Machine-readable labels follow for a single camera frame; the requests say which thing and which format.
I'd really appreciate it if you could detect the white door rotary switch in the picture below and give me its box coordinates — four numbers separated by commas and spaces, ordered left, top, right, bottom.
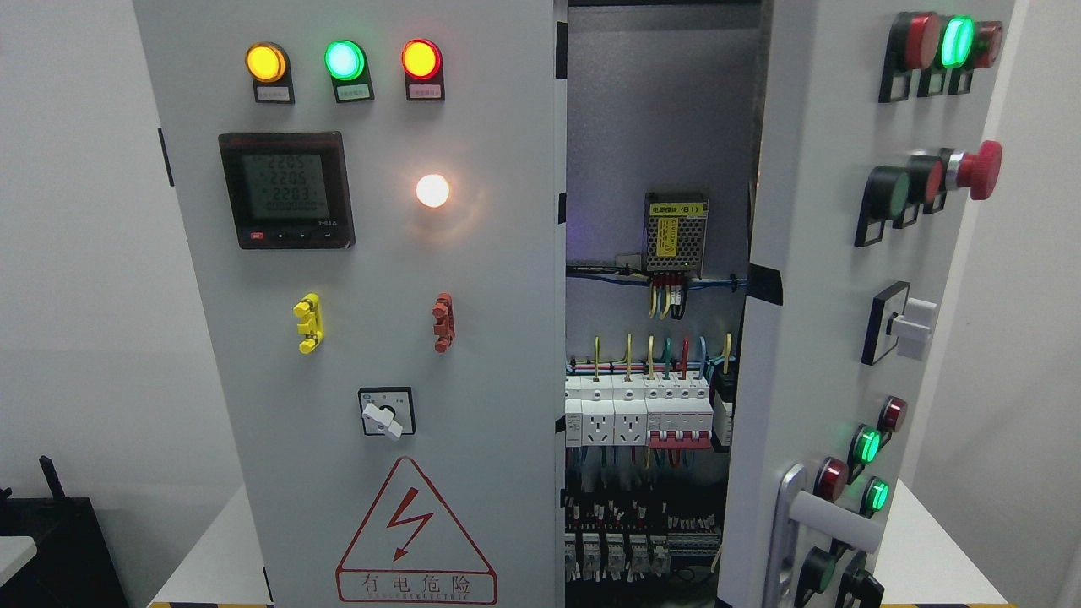
860, 281, 937, 366

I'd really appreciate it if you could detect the yellow terminal post block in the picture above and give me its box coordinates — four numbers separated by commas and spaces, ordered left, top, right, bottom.
293, 292, 324, 355

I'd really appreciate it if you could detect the white glowing indicator lamp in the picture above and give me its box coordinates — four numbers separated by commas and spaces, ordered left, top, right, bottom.
416, 174, 451, 209

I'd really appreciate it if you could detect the green indicator lamp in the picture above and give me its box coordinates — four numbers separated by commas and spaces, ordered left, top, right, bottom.
323, 39, 374, 103

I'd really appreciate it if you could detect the red triangle danger label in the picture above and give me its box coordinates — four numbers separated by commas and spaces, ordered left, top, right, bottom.
336, 457, 498, 605

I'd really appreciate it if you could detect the red indicator lamp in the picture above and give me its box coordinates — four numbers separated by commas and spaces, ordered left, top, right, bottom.
401, 38, 445, 101

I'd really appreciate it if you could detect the grey cabinet body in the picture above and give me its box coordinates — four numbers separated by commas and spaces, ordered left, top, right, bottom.
561, 1, 762, 607

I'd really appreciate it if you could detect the yellow indicator lamp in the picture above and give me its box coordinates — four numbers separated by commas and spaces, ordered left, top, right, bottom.
246, 41, 295, 104

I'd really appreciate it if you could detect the grey cabinet door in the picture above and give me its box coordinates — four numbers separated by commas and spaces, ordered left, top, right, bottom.
717, 1, 1015, 607
134, 1, 565, 607

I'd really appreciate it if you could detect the red terminal post block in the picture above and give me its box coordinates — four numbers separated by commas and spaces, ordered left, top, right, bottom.
432, 292, 456, 354

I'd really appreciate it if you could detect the black box at left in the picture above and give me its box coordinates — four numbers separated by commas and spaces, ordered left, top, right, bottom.
1, 455, 128, 607

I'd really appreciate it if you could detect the silver door handle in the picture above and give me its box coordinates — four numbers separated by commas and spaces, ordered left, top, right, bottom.
762, 464, 884, 607

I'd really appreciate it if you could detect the lower relay terminal row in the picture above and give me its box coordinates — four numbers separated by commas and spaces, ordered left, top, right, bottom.
561, 491, 723, 584

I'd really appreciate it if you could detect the red emergency stop button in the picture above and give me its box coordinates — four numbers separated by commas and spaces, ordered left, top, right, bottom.
940, 141, 1002, 201

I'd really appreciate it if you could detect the white rotary selector switch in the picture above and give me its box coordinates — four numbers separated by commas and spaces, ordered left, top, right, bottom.
358, 386, 416, 440

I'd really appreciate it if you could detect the black white surge protector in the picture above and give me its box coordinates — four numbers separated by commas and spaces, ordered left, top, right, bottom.
710, 368, 736, 453

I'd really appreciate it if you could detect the white socket breaker row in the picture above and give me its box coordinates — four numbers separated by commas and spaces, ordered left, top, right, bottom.
564, 371, 713, 450

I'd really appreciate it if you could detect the perforated metal power supply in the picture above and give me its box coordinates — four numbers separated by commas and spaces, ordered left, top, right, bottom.
644, 191, 708, 274

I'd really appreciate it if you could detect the black digital power meter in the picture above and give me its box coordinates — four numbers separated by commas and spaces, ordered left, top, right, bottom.
219, 131, 355, 250

